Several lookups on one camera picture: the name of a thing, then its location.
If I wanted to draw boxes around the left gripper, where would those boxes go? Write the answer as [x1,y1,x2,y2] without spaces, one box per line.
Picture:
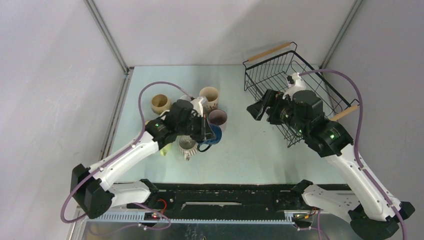
[176,113,216,142]

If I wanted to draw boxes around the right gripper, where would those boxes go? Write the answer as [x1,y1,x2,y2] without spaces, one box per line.
[247,88,308,136]

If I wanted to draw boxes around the dark blue mug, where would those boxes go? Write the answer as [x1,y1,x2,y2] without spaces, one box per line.
[197,124,223,153]

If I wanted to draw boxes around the white ribbed cup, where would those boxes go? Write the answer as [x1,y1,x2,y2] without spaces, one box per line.
[178,135,198,161]

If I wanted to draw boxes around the lilac mug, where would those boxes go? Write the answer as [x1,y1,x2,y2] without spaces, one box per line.
[208,109,228,132]

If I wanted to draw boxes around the floral patterned mug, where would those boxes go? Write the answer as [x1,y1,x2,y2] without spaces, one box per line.
[199,86,220,111]

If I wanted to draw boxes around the small white cup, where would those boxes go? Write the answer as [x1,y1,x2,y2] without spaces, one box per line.
[179,95,193,102]

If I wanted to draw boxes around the light green mug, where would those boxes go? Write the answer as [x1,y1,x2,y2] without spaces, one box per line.
[159,143,172,157]

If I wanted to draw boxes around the beige ceramic cup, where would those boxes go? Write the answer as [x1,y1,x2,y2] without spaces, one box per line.
[150,94,172,115]

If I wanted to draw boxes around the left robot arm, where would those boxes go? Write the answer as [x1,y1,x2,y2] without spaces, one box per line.
[70,96,218,219]

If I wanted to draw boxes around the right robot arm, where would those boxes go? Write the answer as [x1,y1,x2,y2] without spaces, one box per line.
[247,89,415,240]

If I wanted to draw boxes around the black wire dish rack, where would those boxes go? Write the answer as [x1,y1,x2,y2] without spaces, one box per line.
[242,41,361,149]

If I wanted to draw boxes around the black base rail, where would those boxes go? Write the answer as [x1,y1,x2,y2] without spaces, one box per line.
[144,183,317,222]

